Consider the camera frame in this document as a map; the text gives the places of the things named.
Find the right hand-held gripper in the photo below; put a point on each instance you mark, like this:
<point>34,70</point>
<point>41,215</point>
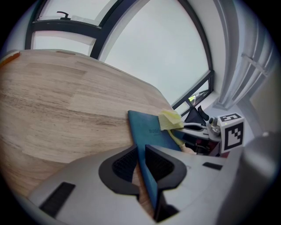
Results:
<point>232,134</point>

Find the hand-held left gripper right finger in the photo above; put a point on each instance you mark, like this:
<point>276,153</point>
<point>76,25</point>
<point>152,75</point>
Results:
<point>197,175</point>

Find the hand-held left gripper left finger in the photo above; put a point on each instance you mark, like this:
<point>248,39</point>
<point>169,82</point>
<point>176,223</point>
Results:
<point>87,189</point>

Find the yellow cleaning cloth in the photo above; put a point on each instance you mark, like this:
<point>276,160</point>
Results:
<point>170,119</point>

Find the teal notebook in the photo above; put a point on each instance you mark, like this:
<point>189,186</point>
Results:
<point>151,136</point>

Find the black mesh office chair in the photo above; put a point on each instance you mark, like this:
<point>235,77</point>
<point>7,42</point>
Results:
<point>194,117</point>

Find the small open black framed window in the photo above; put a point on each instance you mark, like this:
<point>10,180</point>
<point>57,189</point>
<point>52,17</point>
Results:
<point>197,96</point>

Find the yellow and orange sponge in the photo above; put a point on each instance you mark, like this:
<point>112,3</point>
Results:
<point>9,58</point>

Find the large black framed window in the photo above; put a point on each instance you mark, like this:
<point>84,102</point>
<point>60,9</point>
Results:
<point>65,28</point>

